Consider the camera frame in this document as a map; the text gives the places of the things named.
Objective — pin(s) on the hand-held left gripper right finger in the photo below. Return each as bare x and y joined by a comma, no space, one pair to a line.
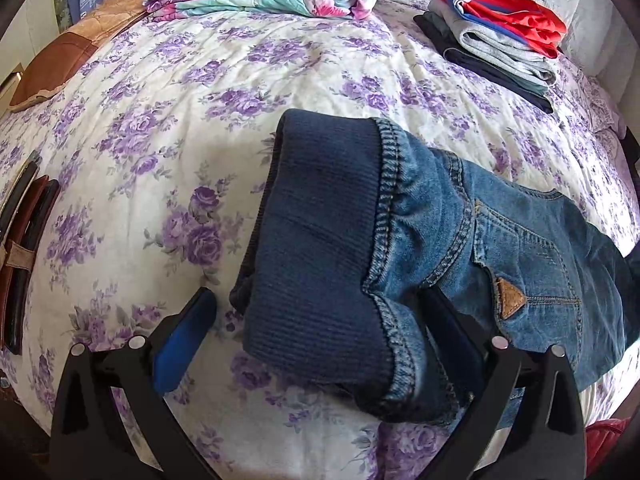
452,332

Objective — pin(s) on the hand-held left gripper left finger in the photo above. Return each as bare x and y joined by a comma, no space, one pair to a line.
185,340

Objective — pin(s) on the blue denim pants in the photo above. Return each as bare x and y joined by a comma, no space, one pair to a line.
350,240

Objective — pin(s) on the black leather belt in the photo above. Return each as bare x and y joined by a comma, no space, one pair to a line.
30,280

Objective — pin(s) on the person's red clothing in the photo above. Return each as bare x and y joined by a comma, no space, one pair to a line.
612,447

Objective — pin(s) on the brown leather belt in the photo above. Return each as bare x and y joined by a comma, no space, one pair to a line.
20,230

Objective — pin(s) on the purple floral bedspread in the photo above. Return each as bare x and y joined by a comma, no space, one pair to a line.
200,110

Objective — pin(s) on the stack of folded clothes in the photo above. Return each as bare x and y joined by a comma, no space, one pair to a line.
480,70

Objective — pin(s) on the folded grey sweatpants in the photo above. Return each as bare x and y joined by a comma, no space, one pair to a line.
500,50

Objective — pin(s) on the folded red striped garment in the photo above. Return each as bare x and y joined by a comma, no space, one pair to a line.
505,12

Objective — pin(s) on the white pillow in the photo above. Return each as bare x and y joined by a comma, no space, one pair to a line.
575,0

